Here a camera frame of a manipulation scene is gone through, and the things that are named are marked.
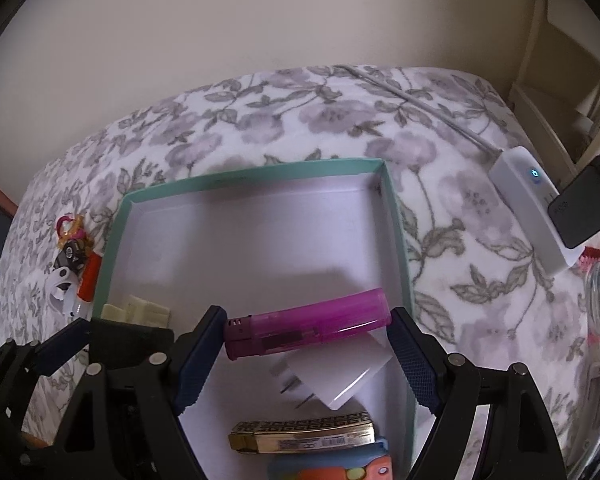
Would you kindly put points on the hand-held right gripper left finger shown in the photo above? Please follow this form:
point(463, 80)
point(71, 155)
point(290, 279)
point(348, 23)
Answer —
point(200, 360)

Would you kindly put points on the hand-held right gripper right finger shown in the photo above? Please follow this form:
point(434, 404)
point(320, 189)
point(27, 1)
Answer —
point(415, 365)

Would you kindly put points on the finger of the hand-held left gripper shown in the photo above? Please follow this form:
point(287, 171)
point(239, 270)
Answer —
point(65, 345)
point(10, 440)

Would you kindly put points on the purple lighter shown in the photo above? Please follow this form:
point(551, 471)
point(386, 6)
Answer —
point(305, 327)

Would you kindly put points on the gold patterned harmonica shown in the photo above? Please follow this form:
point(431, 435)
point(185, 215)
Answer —
point(300, 435)

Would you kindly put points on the orange blue purse toy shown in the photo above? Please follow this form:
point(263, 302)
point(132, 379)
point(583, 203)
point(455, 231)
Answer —
point(330, 467)

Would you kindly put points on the teal cardboard box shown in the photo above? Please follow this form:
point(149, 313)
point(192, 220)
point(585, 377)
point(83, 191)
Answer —
point(260, 230)

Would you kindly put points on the orange glue bottle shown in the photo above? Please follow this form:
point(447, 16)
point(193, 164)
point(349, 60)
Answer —
point(89, 275)

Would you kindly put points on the white charger plug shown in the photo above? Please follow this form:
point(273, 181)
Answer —
point(340, 375)

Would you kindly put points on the cream hair claw clip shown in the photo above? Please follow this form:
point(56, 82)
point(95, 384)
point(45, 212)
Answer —
point(140, 310)

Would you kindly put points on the white power device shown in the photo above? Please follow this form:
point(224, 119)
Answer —
point(530, 205)

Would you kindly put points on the pink red cloth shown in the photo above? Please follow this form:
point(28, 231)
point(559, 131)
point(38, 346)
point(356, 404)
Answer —
point(592, 256)

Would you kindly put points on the black power adapter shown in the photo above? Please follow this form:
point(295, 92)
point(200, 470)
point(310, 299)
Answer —
point(585, 205)

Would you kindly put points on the floral printed blanket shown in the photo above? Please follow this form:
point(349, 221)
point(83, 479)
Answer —
point(305, 110)

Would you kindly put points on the cream wooden shelf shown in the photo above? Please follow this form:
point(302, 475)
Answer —
point(555, 60)

